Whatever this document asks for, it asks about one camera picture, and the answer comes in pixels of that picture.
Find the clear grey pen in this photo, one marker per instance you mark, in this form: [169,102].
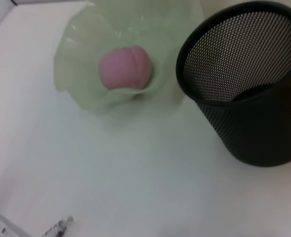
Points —
[58,225]

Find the transparent ruler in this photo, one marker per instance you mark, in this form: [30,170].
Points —
[2,224]

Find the black mesh pen cup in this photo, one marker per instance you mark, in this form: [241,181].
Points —
[259,135]

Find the green translucent fruit bowl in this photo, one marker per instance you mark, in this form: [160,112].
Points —
[86,37]

